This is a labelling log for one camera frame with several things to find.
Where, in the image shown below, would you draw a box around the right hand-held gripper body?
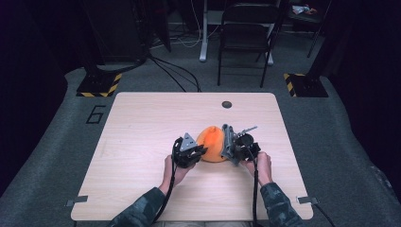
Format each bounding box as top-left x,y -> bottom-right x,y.
235,126 -> 262,163

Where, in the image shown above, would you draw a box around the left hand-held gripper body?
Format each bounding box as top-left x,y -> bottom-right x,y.
172,131 -> 199,168

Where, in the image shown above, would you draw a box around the orange plush toy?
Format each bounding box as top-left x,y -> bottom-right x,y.
196,125 -> 228,164

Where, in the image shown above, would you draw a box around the person's right hand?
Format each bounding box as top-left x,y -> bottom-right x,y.
242,150 -> 274,187

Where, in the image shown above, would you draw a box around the person's left hand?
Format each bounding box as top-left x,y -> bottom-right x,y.
159,154 -> 195,195

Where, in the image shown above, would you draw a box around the black stand with striped base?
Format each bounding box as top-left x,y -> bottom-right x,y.
283,0 -> 335,98
76,0 -> 123,98

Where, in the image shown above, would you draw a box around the white desk leg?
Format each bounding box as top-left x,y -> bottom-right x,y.
199,0 -> 210,62

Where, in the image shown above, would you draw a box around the black folding chair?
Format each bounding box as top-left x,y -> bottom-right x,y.
217,2 -> 280,89

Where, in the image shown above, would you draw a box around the black cabinet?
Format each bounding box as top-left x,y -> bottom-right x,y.
79,0 -> 150,65

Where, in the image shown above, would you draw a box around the small colourful object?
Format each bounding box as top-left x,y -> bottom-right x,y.
291,4 -> 318,16

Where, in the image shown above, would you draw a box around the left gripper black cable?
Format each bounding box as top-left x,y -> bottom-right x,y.
152,136 -> 184,227

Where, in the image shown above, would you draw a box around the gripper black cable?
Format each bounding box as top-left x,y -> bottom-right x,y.
244,143 -> 261,227
152,136 -> 184,227

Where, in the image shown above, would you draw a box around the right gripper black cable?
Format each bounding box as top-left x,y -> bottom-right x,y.
244,143 -> 261,227

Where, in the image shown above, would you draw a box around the grey table corner bracket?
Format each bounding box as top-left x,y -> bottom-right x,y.
297,196 -> 319,205
65,195 -> 89,208

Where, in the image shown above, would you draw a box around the black floor cables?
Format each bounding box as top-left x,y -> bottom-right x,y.
147,55 -> 202,93

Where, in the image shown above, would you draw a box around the thin black bracket cable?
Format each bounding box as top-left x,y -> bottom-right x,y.
314,203 -> 337,227

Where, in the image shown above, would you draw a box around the white floor cables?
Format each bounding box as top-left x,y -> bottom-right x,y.
150,0 -> 221,50

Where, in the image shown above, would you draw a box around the black metal furniture frame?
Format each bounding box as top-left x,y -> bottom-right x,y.
287,0 -> 333,59

